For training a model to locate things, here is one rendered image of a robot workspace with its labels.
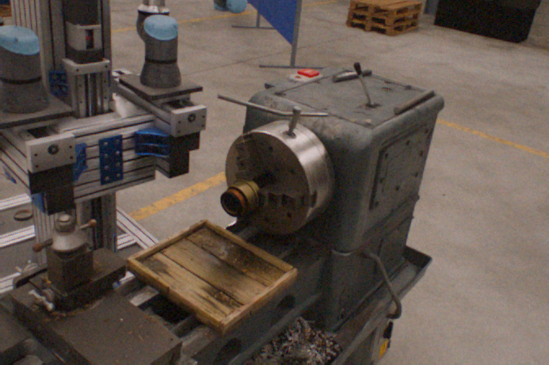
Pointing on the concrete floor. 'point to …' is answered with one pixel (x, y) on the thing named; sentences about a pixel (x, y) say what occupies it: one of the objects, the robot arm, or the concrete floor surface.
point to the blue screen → (278, 3)
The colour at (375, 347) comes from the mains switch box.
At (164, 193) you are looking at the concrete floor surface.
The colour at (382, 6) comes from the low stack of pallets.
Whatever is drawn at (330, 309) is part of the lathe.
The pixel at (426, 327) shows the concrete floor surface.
